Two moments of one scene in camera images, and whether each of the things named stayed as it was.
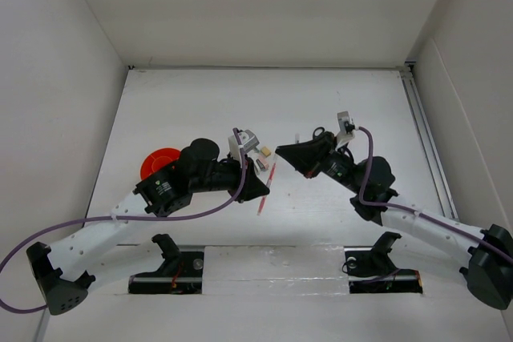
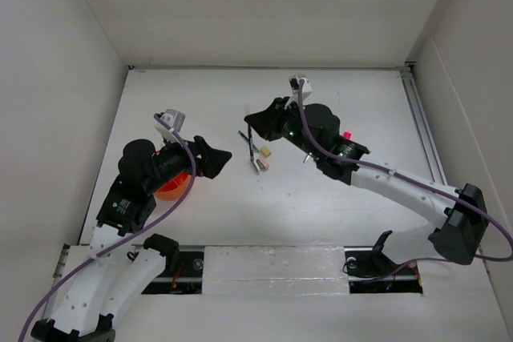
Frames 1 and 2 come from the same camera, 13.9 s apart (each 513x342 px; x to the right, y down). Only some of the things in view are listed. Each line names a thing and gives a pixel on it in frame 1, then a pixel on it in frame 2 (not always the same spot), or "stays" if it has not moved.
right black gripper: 307,156 → 268,121
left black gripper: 253,187 → 212,158
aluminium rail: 445,199 stays
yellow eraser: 266,151 stays
